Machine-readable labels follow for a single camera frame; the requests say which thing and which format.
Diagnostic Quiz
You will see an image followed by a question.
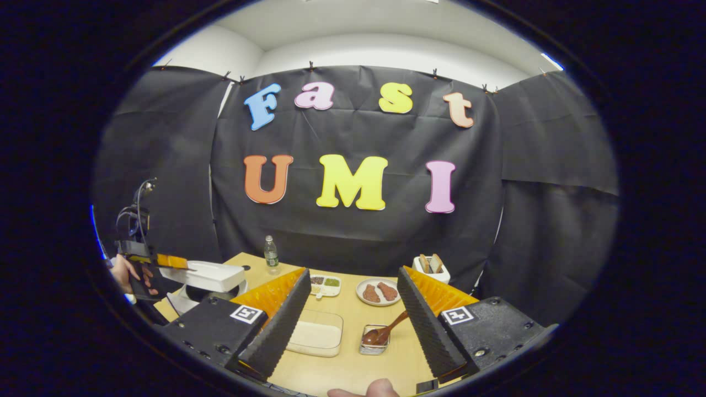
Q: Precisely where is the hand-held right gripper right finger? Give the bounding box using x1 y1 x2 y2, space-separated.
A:
397 266 558 387

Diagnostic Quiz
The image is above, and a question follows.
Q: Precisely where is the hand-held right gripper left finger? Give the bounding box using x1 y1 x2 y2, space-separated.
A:
160 268 312 381

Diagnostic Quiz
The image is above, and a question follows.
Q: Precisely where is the brown wooden spoon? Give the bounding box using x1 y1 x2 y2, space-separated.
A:
361 310 410 346

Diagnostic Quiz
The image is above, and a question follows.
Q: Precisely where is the white rice cooker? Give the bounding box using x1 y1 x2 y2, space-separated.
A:
160 261 249 316

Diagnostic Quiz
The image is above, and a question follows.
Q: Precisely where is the white toaster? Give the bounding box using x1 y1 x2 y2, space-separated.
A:
412 256 451 285

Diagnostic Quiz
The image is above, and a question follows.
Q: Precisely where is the white divided bean dish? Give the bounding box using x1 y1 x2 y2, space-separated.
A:
309 275 342 298

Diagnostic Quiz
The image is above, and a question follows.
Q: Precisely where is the white round plate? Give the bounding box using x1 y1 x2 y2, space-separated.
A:
356 277 402 307

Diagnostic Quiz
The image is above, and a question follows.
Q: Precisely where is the clear water bottle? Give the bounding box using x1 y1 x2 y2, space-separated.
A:
264 235 280 275

